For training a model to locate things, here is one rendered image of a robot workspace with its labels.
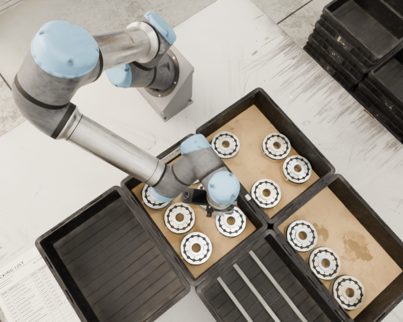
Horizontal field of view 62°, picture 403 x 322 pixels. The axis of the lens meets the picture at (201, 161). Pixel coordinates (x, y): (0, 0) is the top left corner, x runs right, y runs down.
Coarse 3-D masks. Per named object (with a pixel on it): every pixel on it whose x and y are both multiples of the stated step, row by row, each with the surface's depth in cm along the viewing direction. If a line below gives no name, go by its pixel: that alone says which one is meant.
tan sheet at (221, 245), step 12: (180, 156) 120; (144, 204) 114; (192, 204) 114; (156, 216) 113; (180, 216) 113; (204, 216) 113; (192, 228) 112; (204, 228) 112; (252, 228) 113; (168, 240) 110; (180, 240) 110; (216, 240) 111; (228, 240) 111; (240, 240) 111; (216, 252) 110; (192, 264) 108; (204, 264) 108
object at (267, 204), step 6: (264, 180) 115; (270, 180) 115; (258, 186) 114; (270, 186) 114; (276, 186) 114; (252, 192) 113; (258, 192) 113; (276, 192) 114; (258, 198) 113; (276, 198) 113; (264, 204) 112; (270, 204) 112
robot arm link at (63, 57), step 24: (48, 24) 64; (144, 24) 95; (168, 24) 105; (48, 48) 61; (72, 48) 64; (96, 48) 68; (120, 48) 82; (144, 48) 93; (168, 48) 103; (24, 72) 66; (48, 72) 63; (72, 72) 65; (96, 72) 72; (24, 96) 68; (48, 96) 68; (72, 96) 73
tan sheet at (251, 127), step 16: (256, 112) 127; (224, 128) 124; (240, 128) 124; (256, 128) 124; (272, 128) 125; (224, 144) 122; (240, 144) 122; (256, 144) 122; (240, 160) 120; (256, 160) 120; (240, 176) 118; (256, 176) 118; (272, 176) 119; (288, 192) 117; (272, 208) 115
